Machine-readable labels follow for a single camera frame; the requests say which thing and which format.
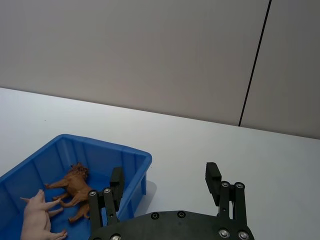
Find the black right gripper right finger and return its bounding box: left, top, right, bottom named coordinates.
left=204, top=161, right=249, bottom=227

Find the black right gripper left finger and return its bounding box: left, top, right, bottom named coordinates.
left=87, top=166, right=125, bottom=230

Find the blue plastic bin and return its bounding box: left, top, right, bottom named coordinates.
left=0, top=133, right=153, bottom=240

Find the brown toy lion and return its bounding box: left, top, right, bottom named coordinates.
left=44, top=162, right=91, bottom=224

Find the pink toy pig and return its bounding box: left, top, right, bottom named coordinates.
left=19, top=189, right=68, bottom=240

